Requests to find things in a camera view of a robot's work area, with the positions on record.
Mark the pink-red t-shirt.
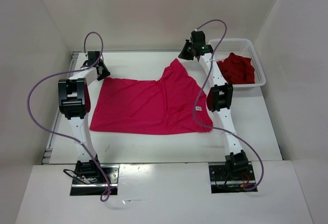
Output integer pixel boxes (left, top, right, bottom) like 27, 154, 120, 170
90, 59, 213, 135

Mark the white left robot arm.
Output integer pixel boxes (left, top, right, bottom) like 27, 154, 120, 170
58, 57, 110, 180

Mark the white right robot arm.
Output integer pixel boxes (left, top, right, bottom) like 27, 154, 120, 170
179, 39, 249, 179

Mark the dark red t-shirt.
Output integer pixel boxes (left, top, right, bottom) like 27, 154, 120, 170
217, 53, 255, 85

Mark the white plastic basket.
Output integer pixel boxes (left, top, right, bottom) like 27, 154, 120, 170
214, 38, 266, 90

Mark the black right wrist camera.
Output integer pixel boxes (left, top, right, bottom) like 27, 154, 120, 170
191, 30, 206, 47

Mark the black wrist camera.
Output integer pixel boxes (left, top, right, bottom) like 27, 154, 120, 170
191, 30, 206, 47
87, 51, 101, 67

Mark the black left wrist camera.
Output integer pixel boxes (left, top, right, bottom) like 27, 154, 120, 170
87, 51, 101, 67

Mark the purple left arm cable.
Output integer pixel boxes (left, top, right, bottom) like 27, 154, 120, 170
26, 31, 118, 203

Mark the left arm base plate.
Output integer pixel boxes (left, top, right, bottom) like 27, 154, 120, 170
70, 164, 120, 196

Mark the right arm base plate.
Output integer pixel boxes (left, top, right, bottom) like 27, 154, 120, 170
208, 162, 257, 194

